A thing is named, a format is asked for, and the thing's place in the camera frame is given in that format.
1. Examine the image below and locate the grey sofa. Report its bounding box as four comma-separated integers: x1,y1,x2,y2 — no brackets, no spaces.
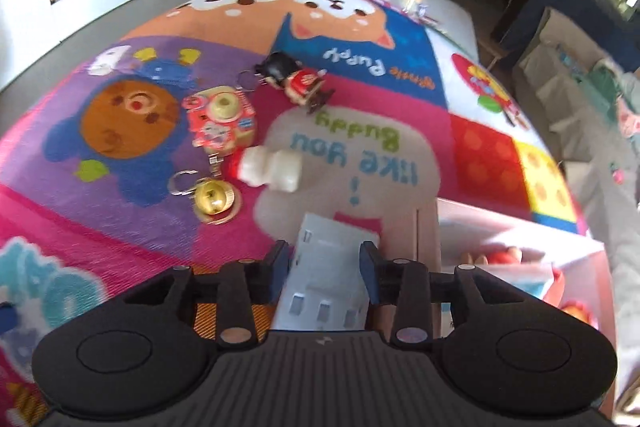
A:
516,8,639,416

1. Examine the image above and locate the red plush toy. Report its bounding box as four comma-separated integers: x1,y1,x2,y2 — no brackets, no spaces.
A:
460,246,523,265

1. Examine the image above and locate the white yogurt bottle toy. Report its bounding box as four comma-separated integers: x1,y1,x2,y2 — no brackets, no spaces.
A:
228,145,303,193

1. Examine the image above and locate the white power adapter box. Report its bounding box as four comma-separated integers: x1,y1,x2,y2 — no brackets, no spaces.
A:
271,213,380,332

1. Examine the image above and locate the black hair doll keychain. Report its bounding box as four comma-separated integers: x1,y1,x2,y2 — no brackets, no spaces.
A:
254,51,335,115

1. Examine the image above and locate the pink cardboard box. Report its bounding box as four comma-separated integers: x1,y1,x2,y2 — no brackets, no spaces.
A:
414,197,622,417

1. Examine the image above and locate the gold bell keychain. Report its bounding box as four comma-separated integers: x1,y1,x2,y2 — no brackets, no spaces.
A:
167,169,243,225

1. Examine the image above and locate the blue wet wipes pack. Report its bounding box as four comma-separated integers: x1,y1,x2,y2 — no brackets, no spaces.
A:
480,263,554,299

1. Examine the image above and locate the pink toy camera keychain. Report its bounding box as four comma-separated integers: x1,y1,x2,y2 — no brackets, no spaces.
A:
182,86,257,156

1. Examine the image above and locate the colourful cartoon play mat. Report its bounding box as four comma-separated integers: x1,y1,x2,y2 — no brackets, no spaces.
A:
1,0,586,426

